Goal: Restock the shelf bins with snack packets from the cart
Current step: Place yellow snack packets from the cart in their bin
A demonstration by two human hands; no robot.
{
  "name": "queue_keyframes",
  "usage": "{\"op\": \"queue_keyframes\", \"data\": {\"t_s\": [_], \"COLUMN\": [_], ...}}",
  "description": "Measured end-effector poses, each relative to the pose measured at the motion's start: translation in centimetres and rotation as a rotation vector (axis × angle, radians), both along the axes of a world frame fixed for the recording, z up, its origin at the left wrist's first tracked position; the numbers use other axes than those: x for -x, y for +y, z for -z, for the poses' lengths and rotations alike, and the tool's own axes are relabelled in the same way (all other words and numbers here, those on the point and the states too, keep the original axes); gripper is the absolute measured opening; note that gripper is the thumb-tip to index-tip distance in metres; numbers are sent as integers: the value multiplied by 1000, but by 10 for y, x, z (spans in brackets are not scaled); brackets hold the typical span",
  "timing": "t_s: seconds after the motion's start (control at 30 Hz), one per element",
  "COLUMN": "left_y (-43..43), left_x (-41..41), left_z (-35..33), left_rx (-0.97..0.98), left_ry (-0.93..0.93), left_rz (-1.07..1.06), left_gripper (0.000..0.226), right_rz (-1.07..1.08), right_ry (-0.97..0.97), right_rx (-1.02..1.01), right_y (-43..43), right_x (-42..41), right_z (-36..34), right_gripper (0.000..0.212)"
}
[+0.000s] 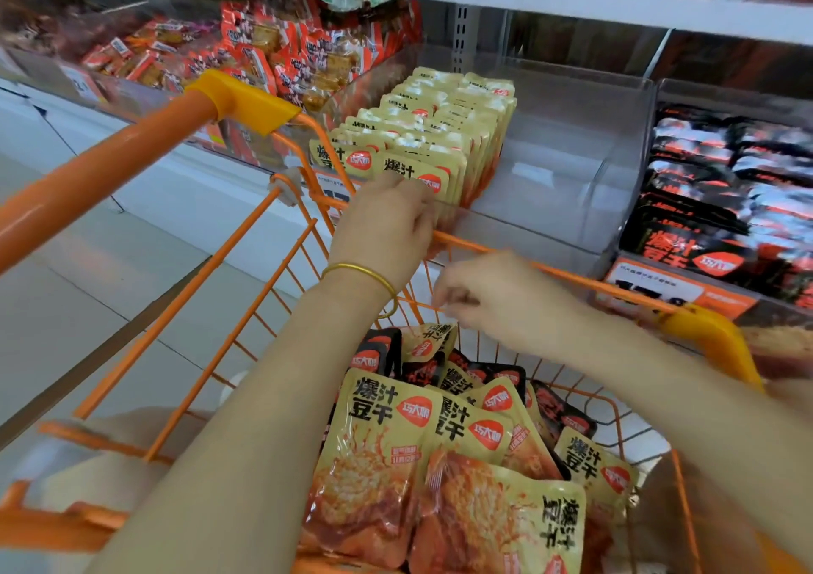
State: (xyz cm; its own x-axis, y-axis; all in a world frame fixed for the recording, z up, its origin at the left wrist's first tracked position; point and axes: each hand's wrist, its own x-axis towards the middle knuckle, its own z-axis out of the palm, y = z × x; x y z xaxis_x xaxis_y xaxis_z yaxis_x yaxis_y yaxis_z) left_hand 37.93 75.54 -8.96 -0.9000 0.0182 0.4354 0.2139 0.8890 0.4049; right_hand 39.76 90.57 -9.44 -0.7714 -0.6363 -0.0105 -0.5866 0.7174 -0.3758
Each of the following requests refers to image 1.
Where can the person's left forearm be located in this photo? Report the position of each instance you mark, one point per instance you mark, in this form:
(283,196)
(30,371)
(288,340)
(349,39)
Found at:
(229,478)

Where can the person's leg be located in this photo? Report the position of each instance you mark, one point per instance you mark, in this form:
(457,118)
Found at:
(89,466)
(785,351)

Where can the person's right forearm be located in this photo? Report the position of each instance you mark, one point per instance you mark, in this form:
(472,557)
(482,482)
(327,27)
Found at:
(711,415)

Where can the person's left leg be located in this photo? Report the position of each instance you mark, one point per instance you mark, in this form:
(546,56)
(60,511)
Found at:
(89,466)

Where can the heap of dark brown packets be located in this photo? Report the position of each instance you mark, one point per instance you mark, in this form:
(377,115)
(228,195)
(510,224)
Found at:
(38,9)

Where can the pile of black orange snacks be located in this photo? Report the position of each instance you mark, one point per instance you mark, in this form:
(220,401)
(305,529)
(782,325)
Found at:
(432,491)

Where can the orange shopping cart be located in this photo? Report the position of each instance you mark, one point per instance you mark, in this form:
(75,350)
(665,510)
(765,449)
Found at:
(89,186)

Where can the person's left hand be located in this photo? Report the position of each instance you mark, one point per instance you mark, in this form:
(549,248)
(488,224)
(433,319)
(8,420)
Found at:
(381,231)

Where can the person's right leg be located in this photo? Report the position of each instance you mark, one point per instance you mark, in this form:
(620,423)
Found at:
(785,351)

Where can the pile of red tan packets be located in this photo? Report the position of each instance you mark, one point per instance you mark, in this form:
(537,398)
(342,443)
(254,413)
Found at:
(280,53)

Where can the person's right hand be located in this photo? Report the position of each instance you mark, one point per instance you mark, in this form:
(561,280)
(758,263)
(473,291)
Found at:
(508,301)

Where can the orange price tag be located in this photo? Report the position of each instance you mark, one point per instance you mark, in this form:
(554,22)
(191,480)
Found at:
(673,288)
(333,186)

